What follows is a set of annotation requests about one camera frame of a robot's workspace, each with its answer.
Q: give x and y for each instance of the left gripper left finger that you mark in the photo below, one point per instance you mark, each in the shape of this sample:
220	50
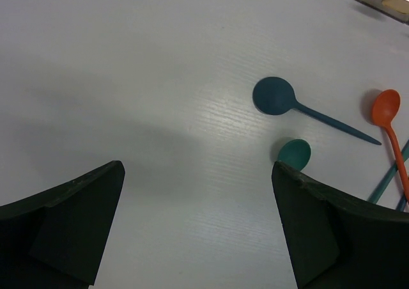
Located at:
57	238

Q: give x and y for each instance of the red-orange spoon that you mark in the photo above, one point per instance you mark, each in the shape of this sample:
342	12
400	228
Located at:
384	109

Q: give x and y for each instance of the dark blue spoon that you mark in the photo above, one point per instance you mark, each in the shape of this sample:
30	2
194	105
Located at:
276	96

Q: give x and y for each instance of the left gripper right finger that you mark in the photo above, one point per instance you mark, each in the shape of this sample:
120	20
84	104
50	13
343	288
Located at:
336	240

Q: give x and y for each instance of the teal spoon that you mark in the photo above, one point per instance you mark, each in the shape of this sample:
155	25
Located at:
295	153

